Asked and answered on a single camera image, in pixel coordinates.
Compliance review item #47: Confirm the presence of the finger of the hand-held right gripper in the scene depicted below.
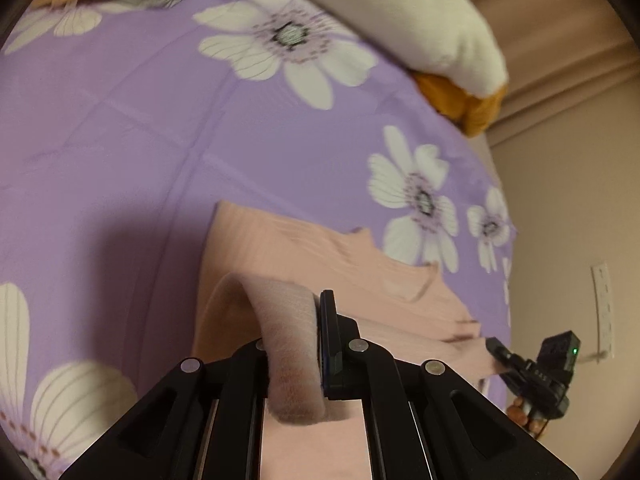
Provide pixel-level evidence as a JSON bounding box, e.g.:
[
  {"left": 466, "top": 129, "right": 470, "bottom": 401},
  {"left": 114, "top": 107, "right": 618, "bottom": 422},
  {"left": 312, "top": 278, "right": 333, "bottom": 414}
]
[{"left": 486, "top": 337, "right": 523, "bottom": 368}]

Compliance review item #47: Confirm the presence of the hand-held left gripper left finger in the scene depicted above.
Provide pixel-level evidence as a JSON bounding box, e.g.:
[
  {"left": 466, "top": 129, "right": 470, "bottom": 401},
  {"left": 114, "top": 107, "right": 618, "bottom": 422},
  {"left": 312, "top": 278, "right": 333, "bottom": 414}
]
[{"left": 59, "top": 339, "right": 275, "bottom": 480}]

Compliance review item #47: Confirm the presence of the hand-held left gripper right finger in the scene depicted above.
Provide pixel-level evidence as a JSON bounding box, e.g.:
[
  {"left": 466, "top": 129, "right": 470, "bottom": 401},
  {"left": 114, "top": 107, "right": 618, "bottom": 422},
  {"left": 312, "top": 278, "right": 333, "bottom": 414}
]
[{"left": 319, "top": 290, "right": 577, "bottom": 480}]

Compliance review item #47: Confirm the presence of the pink knit sweater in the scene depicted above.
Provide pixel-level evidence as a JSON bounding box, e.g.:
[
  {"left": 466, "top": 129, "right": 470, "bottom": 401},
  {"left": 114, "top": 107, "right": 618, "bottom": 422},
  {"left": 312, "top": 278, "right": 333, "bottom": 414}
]
[{"left": 192, "top": 201, "right": 503, "bottom": 480}]

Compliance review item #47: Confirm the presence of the person's right hand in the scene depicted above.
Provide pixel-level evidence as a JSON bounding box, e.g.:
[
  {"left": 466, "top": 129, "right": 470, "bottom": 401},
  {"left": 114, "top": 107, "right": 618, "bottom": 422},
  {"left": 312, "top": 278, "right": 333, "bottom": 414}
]
[{"left": 506, "top": 394, "right": 551, "bottom": 433}]

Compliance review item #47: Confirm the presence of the purple floral blanket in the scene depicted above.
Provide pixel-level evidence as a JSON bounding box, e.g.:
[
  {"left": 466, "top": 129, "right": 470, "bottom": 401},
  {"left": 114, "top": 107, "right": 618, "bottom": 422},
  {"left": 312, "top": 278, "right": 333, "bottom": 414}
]
[{"left": 0, "top": 0, "right": 518, "bottom": 480}]

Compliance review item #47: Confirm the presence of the orange garment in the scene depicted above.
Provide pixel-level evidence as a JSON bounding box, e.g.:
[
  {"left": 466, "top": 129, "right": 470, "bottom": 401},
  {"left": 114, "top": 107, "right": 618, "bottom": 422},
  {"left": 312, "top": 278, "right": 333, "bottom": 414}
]
[{"left": 412, "top": 71, "right": 508, "bottom": 137}]

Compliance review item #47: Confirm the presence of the beige curtain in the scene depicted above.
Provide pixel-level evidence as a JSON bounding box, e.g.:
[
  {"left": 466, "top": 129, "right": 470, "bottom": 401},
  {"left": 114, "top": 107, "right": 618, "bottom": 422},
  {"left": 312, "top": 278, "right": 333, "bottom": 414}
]
[{"left": 452, "top": 0, "right": 633, "bottom": 148}]

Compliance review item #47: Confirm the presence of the white fluffy blanket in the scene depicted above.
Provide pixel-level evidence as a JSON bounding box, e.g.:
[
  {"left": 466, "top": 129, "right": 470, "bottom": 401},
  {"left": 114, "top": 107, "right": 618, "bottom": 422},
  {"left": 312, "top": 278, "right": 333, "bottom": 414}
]
[{"left": 260, "top": 0, "right": 510, "bottom": 100}]

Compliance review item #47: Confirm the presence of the white wall socket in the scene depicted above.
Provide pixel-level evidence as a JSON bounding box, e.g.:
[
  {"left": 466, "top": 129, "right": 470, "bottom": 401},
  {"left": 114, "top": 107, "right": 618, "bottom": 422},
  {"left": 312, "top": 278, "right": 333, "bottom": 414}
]
[{"left": 591, "top": 261, "right": 615, "bottom": 357}]

